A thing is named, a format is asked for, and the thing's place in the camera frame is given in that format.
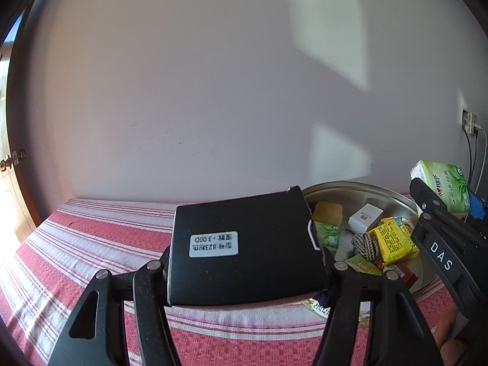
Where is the small white box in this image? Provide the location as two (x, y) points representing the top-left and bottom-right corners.
(347, 203), (384, 234)

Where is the metal door handle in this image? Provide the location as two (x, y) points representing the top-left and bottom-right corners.
(0, 148), (27, 173)

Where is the round metal cookie tin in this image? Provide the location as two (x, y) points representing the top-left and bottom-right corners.
(300, 182), (445, 328)

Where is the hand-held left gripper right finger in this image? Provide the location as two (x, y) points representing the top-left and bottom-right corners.
(313, 252), (438, 366)

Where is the woven rope ball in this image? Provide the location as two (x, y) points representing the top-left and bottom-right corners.
(350, 232), (382, 266)

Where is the white cable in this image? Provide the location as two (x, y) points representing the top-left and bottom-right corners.
(475, 125), (488, 197)

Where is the yellow sponge green scouring side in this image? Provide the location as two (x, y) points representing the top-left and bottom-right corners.
(314, 200), (344, 224)

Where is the green tissue pack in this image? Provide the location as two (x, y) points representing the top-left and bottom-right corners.
(410, 160), (472, 214)
(313, 221), (342, 251)

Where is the white wall socket with plugs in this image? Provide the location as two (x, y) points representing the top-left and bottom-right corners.
(462, 109), (482, 136)

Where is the red striped tablecloth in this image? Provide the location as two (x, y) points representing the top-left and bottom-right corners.
(0, 197), (488, 366)

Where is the wooden door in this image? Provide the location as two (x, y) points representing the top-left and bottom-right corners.
(0, 15), (41, 246)

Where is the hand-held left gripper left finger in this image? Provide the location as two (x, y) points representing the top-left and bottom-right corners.
(48, 246), (180, 366)

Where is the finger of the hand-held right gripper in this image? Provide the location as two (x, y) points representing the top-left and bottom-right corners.
(409, 177), (488, 315)
(468, 190), (488, 233)

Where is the black box with white label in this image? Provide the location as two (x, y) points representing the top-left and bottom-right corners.
(167, 186), (329, 308)

